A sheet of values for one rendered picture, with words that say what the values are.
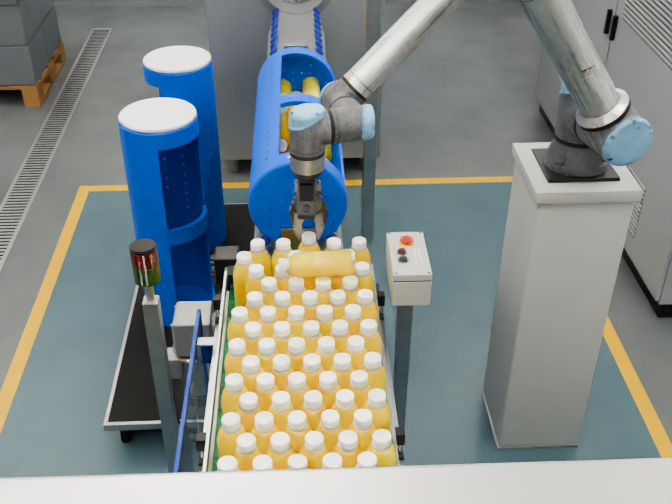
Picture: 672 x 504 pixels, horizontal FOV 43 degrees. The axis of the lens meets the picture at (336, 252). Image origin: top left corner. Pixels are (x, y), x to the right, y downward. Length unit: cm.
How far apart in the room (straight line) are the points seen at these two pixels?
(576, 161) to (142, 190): 153
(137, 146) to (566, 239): 150
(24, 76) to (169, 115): 281
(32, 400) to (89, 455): 40
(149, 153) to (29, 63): 281
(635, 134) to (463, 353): 149
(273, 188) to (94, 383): 146
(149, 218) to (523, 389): 149
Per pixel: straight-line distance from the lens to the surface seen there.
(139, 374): 337
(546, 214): 265
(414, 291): 221
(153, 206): 322
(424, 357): 360
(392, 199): 462
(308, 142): 215
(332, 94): 229
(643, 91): 408
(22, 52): 583
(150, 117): 317
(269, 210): 247
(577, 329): 296
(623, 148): 247
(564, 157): 268
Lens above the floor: 238
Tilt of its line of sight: 35 degrees down
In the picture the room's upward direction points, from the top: straight up
